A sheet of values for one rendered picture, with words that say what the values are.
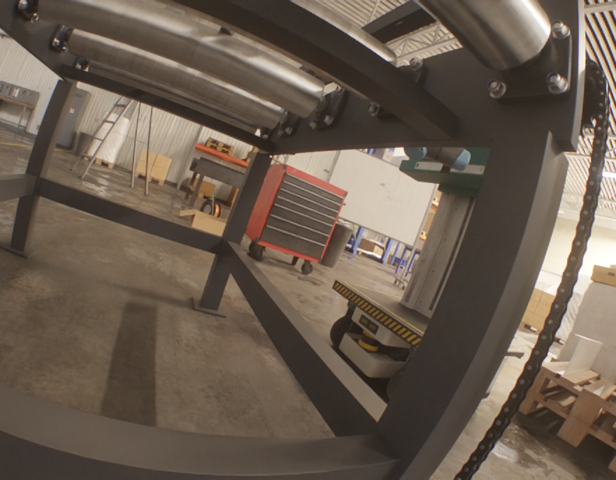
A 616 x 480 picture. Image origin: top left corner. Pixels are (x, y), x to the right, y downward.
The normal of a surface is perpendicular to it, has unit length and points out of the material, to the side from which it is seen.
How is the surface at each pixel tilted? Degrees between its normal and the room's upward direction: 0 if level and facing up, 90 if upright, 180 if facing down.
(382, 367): 90
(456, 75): 90
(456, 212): 90
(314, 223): 90
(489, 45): 171
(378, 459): 0
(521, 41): 138
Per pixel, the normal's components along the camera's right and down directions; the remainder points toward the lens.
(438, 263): -0.84, -0.29
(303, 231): 0.40, 0.22
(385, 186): 0.01, 0.07
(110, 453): 0.36, -0.93
